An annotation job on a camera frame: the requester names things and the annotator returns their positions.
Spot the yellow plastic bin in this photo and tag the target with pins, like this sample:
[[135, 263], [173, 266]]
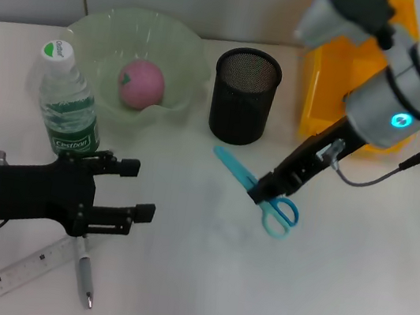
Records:
[[325, 84]]

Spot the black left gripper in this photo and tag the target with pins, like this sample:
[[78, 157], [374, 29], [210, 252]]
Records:
[[20, 195]]

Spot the silver ballpoint pen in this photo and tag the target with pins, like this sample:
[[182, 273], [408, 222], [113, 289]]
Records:
[[86, 270]]

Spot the blue safety scissors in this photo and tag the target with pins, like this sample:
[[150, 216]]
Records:
[[232, 165]]

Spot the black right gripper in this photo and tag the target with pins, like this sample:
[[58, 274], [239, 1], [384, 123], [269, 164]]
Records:
[[314, 154]]

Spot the clear plastic ruler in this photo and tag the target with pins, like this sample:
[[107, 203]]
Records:
[[29, 266]]

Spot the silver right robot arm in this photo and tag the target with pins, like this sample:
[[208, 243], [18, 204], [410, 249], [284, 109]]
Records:
[[386, 105]]

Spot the black mesh pen holder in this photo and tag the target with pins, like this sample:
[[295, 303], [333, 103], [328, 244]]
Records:
[[242, 106]]

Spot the pink toy peach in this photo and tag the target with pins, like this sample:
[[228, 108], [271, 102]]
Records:
[[141, 84]]

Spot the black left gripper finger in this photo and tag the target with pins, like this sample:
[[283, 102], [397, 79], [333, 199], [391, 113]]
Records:
[[145, 212]]

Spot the pale green wavy fruit plate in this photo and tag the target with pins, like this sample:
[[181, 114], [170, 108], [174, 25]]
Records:
[[93, 35]]

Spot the clear green-label water bottle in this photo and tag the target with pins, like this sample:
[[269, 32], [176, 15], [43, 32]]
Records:
[[69, 111]]

